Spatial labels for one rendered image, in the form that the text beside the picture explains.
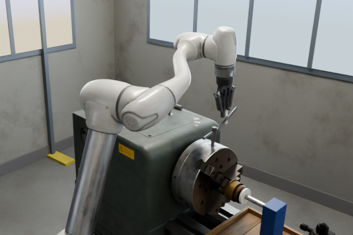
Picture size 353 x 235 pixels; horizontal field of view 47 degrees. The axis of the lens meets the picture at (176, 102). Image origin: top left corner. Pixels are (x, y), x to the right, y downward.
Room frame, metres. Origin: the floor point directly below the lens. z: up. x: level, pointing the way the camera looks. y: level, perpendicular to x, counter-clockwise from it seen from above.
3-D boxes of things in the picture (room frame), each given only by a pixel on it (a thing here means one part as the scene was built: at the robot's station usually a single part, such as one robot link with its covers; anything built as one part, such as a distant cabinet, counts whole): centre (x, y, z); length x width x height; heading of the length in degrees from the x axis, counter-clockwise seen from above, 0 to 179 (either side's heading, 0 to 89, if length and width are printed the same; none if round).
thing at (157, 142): (1.86, 0.15, 1.06); 0.59 x 0.48 x 0.39; 46
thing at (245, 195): (1.42, -0.34, 1.08); 0.13 x 0.07 x 0.07; 46
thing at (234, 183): (1.49, -0.26, 1.08); 0.09 x 0.09 x 0.09; 46
